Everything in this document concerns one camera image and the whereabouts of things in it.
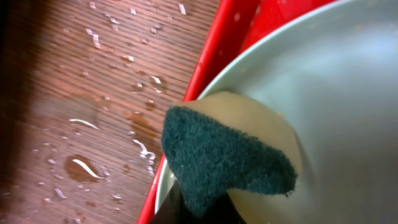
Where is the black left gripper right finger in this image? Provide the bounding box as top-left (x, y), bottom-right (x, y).
top-left (205, 194), bottom-right (246, 224)

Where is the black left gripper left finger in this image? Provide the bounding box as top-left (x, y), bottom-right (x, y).
top-left (149, 182), bottom-right (191, 224)

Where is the green and yellow sponge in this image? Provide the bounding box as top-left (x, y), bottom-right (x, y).
top-left (162, 91), bottom-right (302, 218)

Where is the red plastic tray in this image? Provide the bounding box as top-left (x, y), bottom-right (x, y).
top-left (138, 0), bottom-right (332, 224)

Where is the white plate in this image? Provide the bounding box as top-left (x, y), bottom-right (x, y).
top-left (154, 0), bottom-right (398, 224)

